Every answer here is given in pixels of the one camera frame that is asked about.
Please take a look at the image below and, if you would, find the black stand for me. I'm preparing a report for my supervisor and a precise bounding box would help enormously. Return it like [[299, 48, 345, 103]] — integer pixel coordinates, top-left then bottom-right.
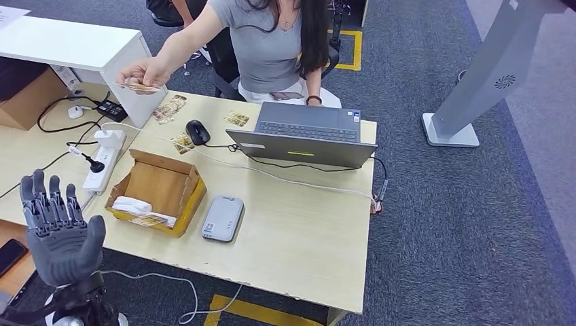
[[328, 0, 353, 51]]

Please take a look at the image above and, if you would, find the white counter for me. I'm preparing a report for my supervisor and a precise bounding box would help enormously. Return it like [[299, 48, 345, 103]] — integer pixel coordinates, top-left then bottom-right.
[[0, 16, 168, 129]]

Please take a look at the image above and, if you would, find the grey laptop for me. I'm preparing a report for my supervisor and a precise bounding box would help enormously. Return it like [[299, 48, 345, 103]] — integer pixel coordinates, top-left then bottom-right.
[[225, 101, 379, 168]]

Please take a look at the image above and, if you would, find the white labelled box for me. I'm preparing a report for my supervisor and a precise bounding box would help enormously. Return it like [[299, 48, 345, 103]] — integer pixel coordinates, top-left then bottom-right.
[[49, 64, 82, 91]]

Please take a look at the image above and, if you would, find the white tissue paper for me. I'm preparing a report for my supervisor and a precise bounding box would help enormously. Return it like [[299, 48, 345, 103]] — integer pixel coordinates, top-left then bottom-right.
[[111, 196, 177, 228]]

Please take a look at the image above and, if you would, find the chrome chair base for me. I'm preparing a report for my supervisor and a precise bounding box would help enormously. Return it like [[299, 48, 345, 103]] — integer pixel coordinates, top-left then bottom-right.
[[182, 49, 213, 75]]

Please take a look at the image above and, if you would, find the black computer mouse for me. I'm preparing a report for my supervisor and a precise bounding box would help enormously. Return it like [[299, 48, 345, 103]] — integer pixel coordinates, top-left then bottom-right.
[[185, 120, 211, 146]]

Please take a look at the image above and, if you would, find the open cardboard box yellow edge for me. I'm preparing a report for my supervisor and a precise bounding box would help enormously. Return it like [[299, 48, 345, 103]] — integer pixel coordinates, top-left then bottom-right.
[[104, 149, 208, 238]]

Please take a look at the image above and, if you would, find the white paper sheet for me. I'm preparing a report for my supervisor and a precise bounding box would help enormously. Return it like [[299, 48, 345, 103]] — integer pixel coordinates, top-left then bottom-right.
[[0, 5, 31, 29]]

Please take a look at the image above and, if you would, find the thin black cable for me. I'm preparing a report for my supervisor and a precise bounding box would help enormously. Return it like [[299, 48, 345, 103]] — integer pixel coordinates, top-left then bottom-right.
[[0, 141, 99, 200]]

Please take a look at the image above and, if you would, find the white floor cable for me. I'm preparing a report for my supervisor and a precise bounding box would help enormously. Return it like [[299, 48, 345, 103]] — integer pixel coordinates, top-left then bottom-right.
[[99, 270, 245, 325]]

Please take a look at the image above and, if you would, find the black adapter cable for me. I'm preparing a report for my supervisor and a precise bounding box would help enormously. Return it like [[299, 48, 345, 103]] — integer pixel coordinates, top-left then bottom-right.
[[37, 91, 111, 134]]

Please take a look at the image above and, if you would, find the black laptop cable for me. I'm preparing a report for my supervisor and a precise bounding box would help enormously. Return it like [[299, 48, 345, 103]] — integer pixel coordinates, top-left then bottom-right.
[[204, 143, 389, 204]]

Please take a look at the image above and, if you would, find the black power adapter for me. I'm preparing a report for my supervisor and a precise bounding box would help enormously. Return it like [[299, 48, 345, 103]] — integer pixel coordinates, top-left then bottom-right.
[[95, 99, 129, 123]]

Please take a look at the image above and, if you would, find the brown cardboard box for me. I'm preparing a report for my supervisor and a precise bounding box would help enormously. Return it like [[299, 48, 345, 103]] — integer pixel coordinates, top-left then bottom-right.
[[0, 67, 69, 132]]

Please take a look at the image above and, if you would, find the white power strip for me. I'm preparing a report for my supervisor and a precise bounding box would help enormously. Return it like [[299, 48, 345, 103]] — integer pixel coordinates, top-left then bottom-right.
[[82, 130, 127, 195]]

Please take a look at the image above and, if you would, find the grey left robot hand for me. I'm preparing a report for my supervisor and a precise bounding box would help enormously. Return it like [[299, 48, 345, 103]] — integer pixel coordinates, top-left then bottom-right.
[[18, 169, 107, 289]]

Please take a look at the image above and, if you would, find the black smartphone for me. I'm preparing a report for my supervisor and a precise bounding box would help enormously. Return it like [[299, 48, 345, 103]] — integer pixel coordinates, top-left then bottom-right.
[[0, 238, 30, 279]]

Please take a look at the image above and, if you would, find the long white cable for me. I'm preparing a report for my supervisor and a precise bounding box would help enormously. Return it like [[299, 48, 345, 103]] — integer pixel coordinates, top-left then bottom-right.
[[101, 122, 383, 216]]

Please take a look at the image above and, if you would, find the person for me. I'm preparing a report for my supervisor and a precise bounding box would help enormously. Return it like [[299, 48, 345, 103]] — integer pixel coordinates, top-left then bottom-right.
[[115, 0, 343, 109], [145, 0, 209, 29]]

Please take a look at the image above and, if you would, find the person's right hand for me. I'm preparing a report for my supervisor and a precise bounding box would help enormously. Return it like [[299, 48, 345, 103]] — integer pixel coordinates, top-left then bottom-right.
[[115, 57, 171, 93]]

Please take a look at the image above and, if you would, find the grey kiosk stand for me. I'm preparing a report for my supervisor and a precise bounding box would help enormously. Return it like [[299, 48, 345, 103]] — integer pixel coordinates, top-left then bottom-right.
[[421, 0, 569, 149]]

